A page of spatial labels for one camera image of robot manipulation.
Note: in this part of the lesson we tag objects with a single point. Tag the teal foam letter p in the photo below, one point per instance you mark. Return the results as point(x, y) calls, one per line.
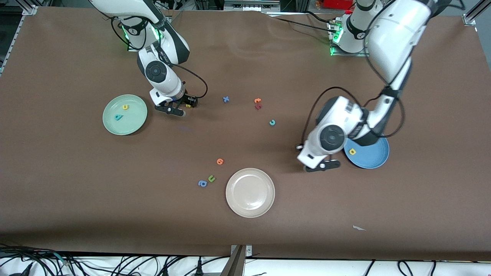
point(119, 117)

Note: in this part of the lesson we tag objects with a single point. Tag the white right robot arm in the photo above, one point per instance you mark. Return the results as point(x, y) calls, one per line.
point(170, 82)

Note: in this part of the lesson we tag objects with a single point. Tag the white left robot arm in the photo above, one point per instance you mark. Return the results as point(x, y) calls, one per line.
point(395, 34)

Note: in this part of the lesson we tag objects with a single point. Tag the light green plate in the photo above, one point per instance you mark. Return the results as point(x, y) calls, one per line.
point(132, 124)

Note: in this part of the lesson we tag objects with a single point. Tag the beige plate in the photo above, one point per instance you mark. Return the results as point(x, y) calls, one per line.
point(250, 193)

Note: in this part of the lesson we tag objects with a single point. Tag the blue plate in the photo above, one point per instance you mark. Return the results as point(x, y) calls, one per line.
point(372, 158)

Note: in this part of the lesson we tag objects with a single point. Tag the pale tape scrap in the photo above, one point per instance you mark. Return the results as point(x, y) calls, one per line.
point(359, 228)

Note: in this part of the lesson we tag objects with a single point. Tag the grey metal box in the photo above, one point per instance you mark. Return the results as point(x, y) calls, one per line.
point(251, 4)

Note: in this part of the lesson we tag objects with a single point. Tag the brown table cover sheet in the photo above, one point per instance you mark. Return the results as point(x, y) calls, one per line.
point(422, 191)

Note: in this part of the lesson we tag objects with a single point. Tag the red object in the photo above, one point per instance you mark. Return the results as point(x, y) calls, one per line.
point(337, 3)

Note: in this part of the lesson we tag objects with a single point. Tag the grey metal bracket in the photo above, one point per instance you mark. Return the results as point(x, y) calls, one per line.
point(238, 262)

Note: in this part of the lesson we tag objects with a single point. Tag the aluminium frame rail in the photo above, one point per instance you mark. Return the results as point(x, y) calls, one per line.
point(473, 13)
point(30, 10)

